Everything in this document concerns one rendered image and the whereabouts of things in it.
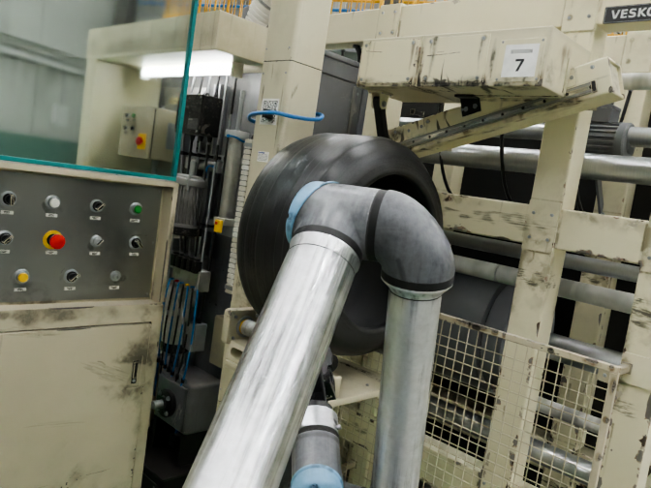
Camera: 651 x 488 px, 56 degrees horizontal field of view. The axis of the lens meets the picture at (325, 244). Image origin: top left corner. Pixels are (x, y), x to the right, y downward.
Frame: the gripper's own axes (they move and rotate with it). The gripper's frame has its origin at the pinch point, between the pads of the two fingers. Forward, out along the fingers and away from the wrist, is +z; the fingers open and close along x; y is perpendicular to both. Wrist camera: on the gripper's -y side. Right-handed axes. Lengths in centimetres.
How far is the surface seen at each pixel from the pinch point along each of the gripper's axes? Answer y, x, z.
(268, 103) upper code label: -16, -7, 73
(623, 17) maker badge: -18, 92, 74
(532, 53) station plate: -24, 62, 54
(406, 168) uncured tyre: -7.1, 27.5, 40.5
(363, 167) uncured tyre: -16.0, 17.4, 32.2
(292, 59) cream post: -26, 3, 76
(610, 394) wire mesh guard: 39, 65, -4
